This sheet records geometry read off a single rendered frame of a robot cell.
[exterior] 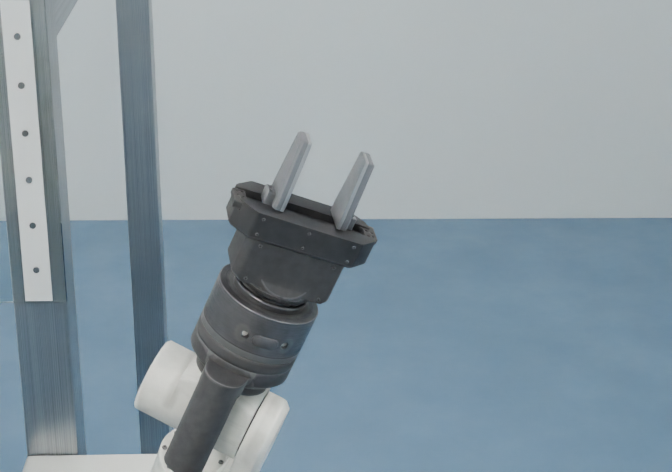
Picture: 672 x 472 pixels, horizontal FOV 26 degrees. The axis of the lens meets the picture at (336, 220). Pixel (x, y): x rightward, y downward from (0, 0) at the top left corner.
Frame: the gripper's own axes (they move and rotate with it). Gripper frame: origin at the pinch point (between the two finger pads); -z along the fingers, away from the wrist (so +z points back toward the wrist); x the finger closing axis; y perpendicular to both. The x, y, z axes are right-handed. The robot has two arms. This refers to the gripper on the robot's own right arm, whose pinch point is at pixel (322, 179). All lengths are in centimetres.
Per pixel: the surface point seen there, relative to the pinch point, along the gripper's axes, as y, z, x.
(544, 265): 310, 135, -192
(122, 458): 35, 56, -4
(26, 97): 41.8, 19.0, 19.3
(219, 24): 378, 115, -71
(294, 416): 219, 161, -97
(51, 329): 39, 44, 8
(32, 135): 41, 23, 17
